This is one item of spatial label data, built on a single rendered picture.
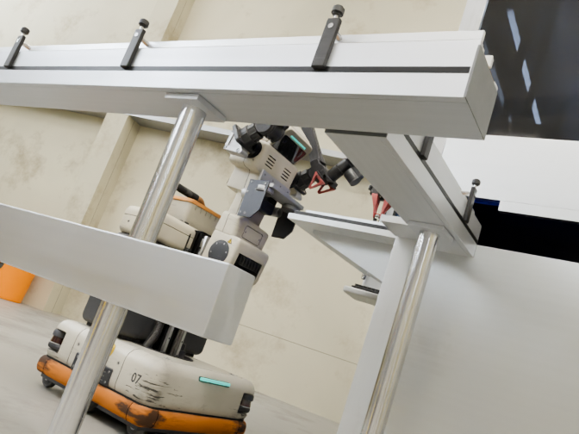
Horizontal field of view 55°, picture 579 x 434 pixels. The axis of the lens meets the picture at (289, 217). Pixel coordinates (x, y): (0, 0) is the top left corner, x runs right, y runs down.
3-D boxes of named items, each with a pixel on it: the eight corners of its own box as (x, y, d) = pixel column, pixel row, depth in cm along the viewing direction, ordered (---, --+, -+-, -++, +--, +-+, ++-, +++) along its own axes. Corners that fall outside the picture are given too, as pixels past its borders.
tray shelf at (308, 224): (476, 301, 216) (476, 296, 216) (423, 243, 160) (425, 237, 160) (364, 275, 243) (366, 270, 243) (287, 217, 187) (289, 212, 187)
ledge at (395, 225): (441, 244, 155) (443, 238, 155) (428, 228, 145) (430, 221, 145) (395, 236, 163) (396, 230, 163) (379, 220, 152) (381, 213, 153)
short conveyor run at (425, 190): (424, 248, 158) (438, 197, 161) (479, 258, 149) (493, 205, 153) (316, 132, 103) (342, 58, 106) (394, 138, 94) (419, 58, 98)
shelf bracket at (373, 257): (397, 290, 171) (409, 251, 174) (394, 288, 168) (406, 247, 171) (305, 268, 190) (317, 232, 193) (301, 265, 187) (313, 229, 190)
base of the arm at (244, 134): (248, 139, 232) (232, 125, 223) (264, 129, 229) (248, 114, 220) (252, 154, 228) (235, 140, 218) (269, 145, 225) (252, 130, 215)
